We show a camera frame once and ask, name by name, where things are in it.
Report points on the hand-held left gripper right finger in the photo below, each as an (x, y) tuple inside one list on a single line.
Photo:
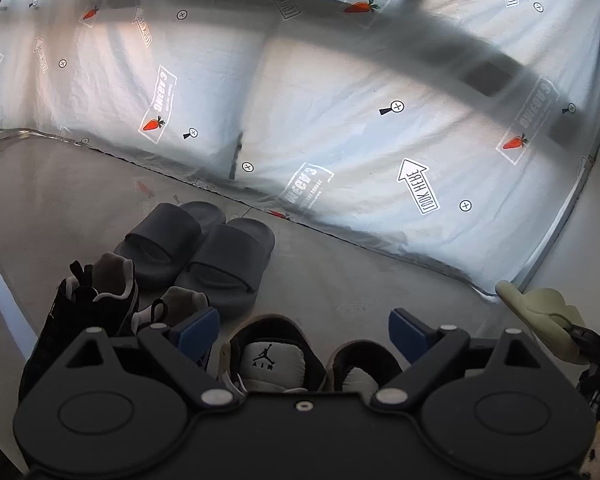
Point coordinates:
[(407, 332)]

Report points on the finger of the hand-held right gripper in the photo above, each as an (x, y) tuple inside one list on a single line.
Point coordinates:
[(590, 347)]

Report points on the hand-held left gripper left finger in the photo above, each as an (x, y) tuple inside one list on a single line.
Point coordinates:
[(200, 330)]

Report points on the beige and black sneaker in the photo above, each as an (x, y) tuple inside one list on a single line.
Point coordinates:
[(360, 365), (275, 355)]

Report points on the green slide sandal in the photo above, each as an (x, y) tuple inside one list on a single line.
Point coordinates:
[(545, 310)]

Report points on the grey slide sandal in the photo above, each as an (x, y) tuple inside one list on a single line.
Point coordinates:
[(160, 240), (230, 255)]

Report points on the printed white curtain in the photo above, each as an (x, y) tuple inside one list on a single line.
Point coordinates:
[(330, 135)]

